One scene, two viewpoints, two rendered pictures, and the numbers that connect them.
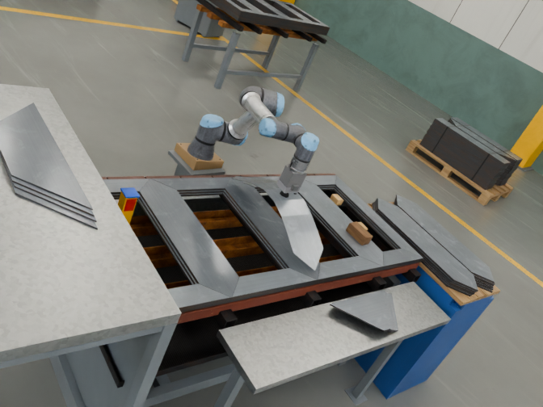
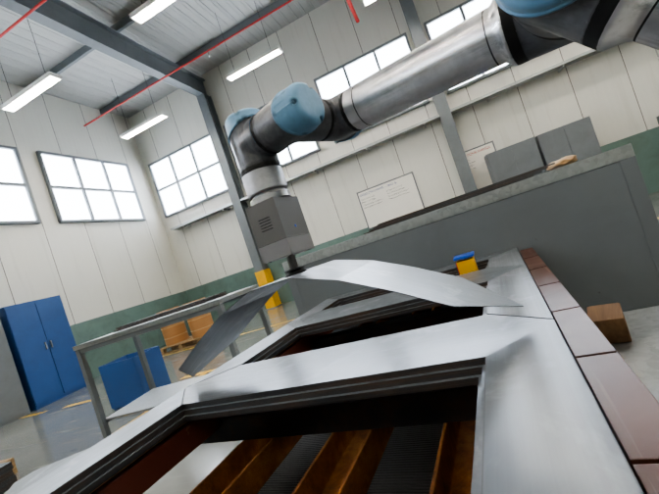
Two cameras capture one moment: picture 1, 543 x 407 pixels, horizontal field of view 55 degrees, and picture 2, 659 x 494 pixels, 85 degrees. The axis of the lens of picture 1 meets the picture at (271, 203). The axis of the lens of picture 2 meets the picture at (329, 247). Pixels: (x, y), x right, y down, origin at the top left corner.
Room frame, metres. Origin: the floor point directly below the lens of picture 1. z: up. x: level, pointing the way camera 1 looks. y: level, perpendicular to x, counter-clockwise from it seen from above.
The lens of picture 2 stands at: (2.69, -0.16, 1.03)
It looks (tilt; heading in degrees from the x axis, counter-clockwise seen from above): 1 degrees up; 163
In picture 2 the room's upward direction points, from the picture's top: 19 degrees counter-clockwise
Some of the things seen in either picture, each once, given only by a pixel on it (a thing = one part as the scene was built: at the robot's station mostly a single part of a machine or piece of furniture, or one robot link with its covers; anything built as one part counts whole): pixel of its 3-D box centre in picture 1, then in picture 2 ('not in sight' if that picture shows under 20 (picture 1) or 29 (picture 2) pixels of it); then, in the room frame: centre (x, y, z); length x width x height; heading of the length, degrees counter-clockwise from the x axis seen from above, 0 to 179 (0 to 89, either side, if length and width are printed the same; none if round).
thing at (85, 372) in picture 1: (68, 287); (468, 351); (1.49, 0.59, 0.51); 1.30 x 0.04 x 1.01; 48
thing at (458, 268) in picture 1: (431, 241); not in sight; (2.63, -0.90, 0.82); 0.80 x 0.40 x 0.06; 48
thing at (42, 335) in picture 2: not in sight; (42, 350); (-5.75, -3.82, 0.98); 1.00 x 0.49 x 1.95; 145
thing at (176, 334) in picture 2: not in sight; (186, 323); (-6.41, -1.29, 0.47); 1.32 x 0.80 x 0.95; 55
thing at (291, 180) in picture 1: (293, 178); (276, 227); (2.03, -0.04, 1.10); 0.10 x 0.09 x 0.16; 47
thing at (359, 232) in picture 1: (359, 232); not in sight; (2.28, -0.46, 0.87); 0.12 x 0.06 x 0.05; 53
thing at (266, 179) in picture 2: (299, 162); (267, 184); (2.04, -0.03, 1.18); 0.08 x 0.08 x 0.05
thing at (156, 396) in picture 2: not in sight; (183, 360); (-1.05, -0.74, 0.49); 1.60 x 0.70 x 0.99; 58
